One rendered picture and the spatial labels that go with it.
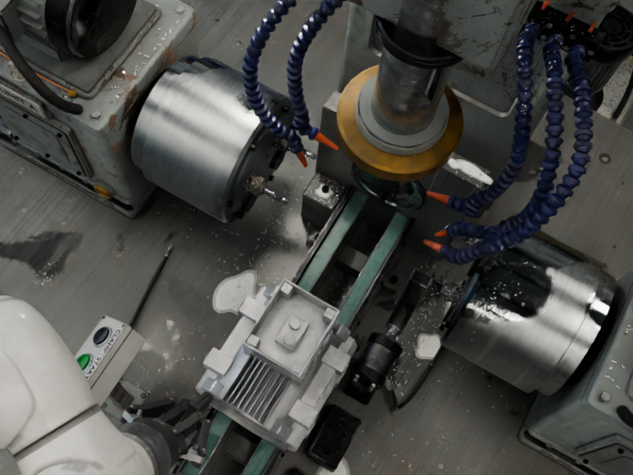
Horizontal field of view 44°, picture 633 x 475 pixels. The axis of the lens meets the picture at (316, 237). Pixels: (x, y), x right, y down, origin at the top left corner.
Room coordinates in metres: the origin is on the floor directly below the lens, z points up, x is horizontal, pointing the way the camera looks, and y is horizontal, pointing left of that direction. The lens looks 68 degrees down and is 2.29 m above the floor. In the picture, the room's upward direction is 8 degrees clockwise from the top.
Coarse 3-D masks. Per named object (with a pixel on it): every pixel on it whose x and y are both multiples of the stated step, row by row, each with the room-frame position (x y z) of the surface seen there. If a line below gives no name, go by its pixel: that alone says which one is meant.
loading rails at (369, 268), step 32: (352, 192) 0.66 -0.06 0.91; (352, 224) 0.60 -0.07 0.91; (320, 256) 0.52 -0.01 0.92; (352, 256) 0.56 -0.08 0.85; (384, 256) 0.54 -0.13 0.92; (320, 288) 0.49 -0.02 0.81; (352, 288) 0.47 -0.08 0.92; (384, 288) 0.51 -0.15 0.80; (352, 320) 0.40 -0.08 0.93; (224, 416) 0.21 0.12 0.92; (320, 416) 0.24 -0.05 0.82; (224, 448) 0.16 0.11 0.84; (256, 448) 0.17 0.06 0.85
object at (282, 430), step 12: (276, 288) 0.39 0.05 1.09; (336, 336) 0.33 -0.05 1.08; (348, 336) 0.33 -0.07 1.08; (204, 384) 0.23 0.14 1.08; (216, 384) 0.23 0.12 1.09; (216, 396) 0.21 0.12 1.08; (216, 408) 0.21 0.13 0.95; (276, 420) 0.19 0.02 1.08; (276, 432) 0.17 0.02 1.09; (288, 432) 0.17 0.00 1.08
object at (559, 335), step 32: (512, 256) 0.47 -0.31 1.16; (544, 256) 0.48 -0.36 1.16; (576, 256) 0.49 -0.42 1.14; (448, 288) 0.43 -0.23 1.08; (480, 288) 0.41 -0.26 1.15; (512, 288) 0.42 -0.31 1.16; (544, 288) 0.42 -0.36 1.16; (576, 288) 0.43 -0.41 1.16; (608, 288) 0.45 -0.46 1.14; (448, 320) 0.39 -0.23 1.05; (480, 320) 0.37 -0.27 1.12; (512, 320) 0.37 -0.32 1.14; (544, 320) 0.38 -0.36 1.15; (576, 320) 0.38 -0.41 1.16; (480, 352) 0.34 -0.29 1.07; (512, 352) 0.33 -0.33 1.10; (544, 352) 0.33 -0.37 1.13; (576, 352) 0.34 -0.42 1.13; (512, 384) 0.30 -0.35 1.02; (544, 384) 0.30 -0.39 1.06
